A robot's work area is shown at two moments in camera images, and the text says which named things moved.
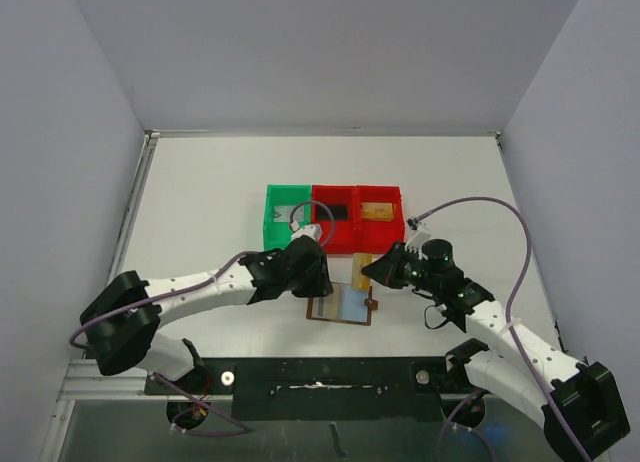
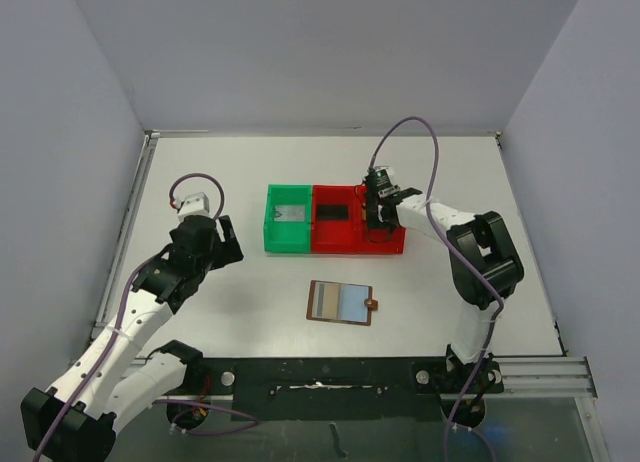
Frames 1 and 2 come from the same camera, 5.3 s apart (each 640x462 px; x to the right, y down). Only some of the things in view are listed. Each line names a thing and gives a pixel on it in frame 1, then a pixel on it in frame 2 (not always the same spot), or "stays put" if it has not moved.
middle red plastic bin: x=333 y=208 stays put
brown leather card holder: x=343 y=305 stays put
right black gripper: x=396 y=268 → x=378 y=208
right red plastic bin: x=376 y=237 stays put
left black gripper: x=319 y=285 → x=227 y=249
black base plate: x=324 y=389 stays put
